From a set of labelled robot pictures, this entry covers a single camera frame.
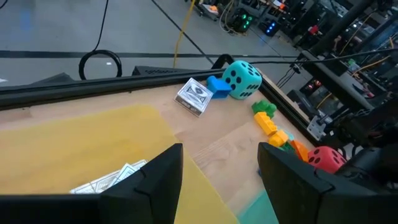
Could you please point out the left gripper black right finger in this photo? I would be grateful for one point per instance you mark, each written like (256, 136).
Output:
(295, 193)

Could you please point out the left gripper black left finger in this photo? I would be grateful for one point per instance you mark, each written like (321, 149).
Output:
(140, 202)

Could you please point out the orange toy block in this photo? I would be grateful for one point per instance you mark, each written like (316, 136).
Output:
(300, 151)

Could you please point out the dark green toy block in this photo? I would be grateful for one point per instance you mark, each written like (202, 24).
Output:
(287, 147)

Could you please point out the pink-red foam die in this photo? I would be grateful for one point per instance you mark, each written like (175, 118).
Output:
(326, 158)

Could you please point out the small yellow toy block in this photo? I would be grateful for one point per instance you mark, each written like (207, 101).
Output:
(278, 138)

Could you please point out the long yellow toy block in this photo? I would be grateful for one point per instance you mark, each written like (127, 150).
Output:
(265, 124)

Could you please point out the green two-stud toy block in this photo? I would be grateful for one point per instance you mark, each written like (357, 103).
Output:
(264, 107)

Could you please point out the teal foam die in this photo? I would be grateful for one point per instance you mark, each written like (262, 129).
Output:
(242, 81)

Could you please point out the blue toy block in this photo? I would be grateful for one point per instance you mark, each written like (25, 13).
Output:
(219, 88)

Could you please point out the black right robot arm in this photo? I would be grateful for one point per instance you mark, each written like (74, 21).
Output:
(367, 130)

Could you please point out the teal translucent plastic bin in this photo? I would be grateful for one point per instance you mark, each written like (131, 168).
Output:
(258, 210)

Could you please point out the yellow translucent plastic bin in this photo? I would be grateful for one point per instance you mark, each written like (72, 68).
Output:
(77, 146)

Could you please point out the computer tower blue lights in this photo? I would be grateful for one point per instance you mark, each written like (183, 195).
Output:
(270, 28)

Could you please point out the black round pillar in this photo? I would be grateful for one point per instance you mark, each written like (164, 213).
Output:
(342, 25)

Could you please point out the computer tower green lights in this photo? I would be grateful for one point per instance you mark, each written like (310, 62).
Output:
(242, 20)

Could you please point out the small wheeled cart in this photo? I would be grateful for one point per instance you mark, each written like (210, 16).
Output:
(208, 9)

